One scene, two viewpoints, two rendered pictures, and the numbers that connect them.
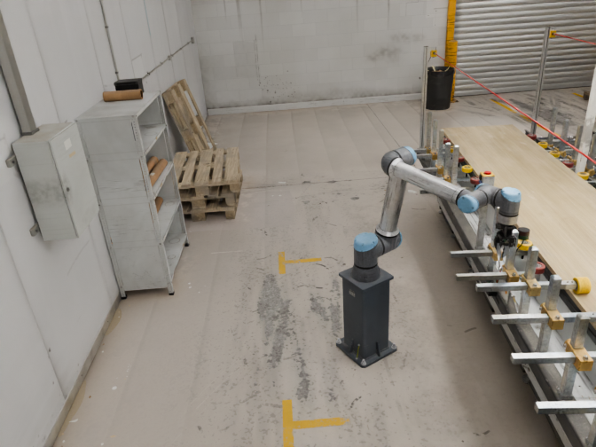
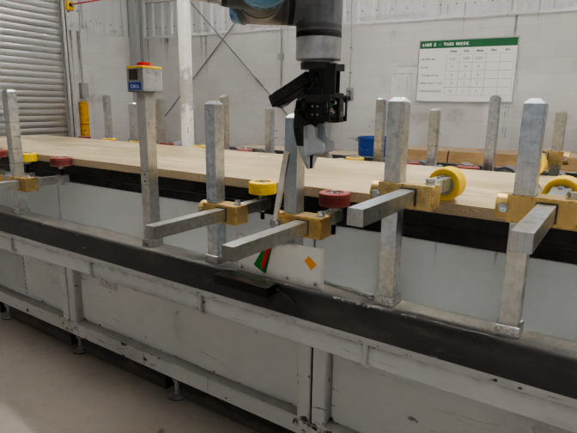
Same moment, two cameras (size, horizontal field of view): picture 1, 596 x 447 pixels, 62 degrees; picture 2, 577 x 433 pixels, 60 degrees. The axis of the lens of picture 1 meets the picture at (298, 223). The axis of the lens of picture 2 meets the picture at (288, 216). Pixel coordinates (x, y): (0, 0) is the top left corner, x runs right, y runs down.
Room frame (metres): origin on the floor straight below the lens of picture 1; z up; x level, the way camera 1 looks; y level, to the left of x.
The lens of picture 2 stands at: (1.69, -0.10, 1.12)
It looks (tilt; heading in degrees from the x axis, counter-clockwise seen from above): 13 degrees down; 300
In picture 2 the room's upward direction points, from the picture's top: 1 degrees clockwise
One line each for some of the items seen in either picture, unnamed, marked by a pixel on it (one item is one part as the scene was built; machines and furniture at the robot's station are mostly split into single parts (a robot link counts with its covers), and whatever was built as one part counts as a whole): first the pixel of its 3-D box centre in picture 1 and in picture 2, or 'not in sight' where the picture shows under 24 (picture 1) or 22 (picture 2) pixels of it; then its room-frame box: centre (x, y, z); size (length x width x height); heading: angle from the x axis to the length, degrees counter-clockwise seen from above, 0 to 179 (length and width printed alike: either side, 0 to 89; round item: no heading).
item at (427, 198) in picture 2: (529, 284); (403, 193); (1.99, -1.10, 0.95); 0.13 x 0.06 x 0.05; 176
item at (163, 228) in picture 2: (488, 253); (215, 216); (2.47, -1.10, 0.84); 0.43 x 0.03 x 0.04; 86
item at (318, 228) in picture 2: (510, 273); (301, 223); (2.24, -1.13, 0.85); 0.13 x 0.06 x 0.05; 176
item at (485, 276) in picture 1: (497, 276); (290, 231); (2.23, -1.05, 0.84); 0.43 x 0.03 x 0.04; 86
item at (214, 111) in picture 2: (495, 242); (215, 192); (2.51, -1.14, 0.89); 0.03 x 0.03 x 0.48; 86
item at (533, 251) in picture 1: (527, 289); (392, 214); (2.01, -1.11, 0.90); 0.03 x 0.03 x 0.48; 86
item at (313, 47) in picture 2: (508, 217); (318, 51); (2.16, -1.04, 1.23); 0.10 x 0.09 x 0.05; 85
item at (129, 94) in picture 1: (122, 95); not in sight; (4.10, 1.34, 1.59); 0.30 x 0.08 x 0.08; 91
